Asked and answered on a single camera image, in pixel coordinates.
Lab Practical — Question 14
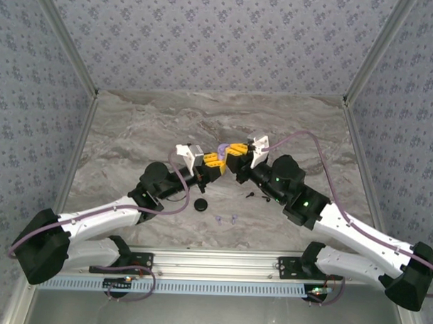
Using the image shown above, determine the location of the purple earbud charging case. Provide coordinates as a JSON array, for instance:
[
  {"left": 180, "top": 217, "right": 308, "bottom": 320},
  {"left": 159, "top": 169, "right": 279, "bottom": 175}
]
[{"left": 216, "top": 141, "right": 230, "bottom": 162}]

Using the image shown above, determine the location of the black earbud charging case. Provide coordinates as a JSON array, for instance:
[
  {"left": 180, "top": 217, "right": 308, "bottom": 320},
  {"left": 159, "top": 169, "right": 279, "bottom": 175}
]
[{"left": 193, "top": 197, "right": 210, "bottom": 214}]

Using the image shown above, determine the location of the aluminium table side bar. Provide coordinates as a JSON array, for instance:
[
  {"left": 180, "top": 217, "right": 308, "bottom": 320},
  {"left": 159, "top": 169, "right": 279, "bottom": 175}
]
[{"left": 45, "top": 92, "right": 101, "bottom": 240}]

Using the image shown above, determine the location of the black controller board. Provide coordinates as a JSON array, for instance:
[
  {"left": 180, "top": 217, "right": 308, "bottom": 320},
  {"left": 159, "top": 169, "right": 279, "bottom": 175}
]
[
  {"left": 305, "top": 285, "right": 332, "bottom": 303},
  {"left": 102, "top": 276, "right": 134, "bottom": 298}
]

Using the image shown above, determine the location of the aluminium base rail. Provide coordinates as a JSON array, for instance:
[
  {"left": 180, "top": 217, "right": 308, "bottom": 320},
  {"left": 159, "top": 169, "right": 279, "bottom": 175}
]
[{"left": 125, "top": 244, "right": 309, "bottom": 284}]

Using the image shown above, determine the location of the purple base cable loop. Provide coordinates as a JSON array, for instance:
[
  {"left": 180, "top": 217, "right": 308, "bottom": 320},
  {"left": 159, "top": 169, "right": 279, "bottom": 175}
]
[
  {"left": 305, "top": 274, "right": 348, "bottom": 308},
  {"left": 90, "top": 263, "right": 158, "bottom": 305}
]

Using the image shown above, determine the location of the white slotted cable duct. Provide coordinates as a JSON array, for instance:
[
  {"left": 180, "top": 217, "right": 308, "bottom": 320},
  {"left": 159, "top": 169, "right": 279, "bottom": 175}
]
[{"left": 37, "top": 270, "right": 311, "bottom": 300}]

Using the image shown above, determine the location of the aluminium frame post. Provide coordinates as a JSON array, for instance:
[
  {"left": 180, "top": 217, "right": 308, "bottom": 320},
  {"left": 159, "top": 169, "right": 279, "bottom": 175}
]
[
  {"left": 341, "top": 0, "right": 419, "bottom": 111},
  {"left": 26, "top": 0, "right": 102, "bottom": 99}
]

